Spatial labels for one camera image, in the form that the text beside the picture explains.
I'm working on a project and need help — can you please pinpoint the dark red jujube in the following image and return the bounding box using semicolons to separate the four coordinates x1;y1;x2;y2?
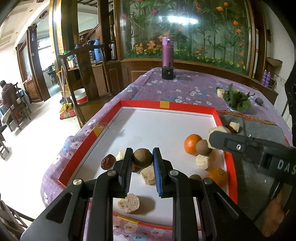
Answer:
101;154;116;170

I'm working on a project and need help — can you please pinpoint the orange tangerine with stem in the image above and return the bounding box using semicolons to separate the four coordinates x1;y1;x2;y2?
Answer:
206;168;227;188

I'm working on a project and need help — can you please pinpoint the person's right hand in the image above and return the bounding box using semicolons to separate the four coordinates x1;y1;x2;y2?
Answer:
261;186;295;240

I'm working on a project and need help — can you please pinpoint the grey fluffy mat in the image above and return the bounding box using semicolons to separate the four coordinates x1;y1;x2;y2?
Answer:
208;114;295;222

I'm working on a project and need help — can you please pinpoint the black car key fob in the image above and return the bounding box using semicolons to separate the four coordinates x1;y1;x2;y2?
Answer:
255;97;264;106

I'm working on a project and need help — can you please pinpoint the purple floral tablecloth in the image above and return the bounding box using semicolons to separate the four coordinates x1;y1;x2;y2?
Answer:
40;67;292;241

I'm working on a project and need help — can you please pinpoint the green leafy vegetable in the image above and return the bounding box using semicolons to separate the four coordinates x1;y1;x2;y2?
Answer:
216;83;255;113

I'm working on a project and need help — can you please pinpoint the purple spray bottles pair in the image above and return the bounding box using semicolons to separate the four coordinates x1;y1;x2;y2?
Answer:
261;70;271;87

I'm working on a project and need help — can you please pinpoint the red cardboard box tray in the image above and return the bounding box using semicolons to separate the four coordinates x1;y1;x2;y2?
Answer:
58;100;238;230

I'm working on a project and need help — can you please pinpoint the small black cup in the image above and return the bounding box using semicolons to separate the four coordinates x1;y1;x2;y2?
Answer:
162;66;175;80

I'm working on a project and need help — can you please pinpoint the wooden chair back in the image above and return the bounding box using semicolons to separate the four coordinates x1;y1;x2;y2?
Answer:
57;43;113;127

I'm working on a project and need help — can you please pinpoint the blue thermos jug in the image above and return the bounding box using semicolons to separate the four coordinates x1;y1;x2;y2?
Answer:
93;37;102;62

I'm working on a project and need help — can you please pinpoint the seated person in background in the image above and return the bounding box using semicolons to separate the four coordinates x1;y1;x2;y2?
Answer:
1;80;18;109

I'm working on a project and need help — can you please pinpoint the flower painted glass panel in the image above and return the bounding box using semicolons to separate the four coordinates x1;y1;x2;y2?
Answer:
114;1;255;75

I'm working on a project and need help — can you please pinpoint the purple thermos bottle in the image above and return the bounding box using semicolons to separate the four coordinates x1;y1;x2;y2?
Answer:
162;36;174;67

